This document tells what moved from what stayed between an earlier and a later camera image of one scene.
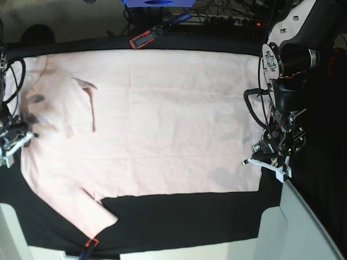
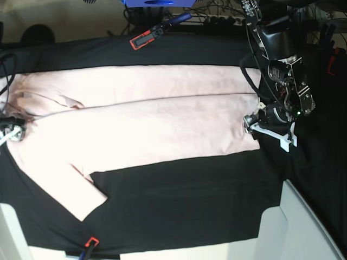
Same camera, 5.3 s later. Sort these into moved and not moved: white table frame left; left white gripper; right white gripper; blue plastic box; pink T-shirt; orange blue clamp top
Moved: right white gripper; left white gripper; pink T-shirt
Not moved: orange blue clamp top; white table frame left; blue plastic box
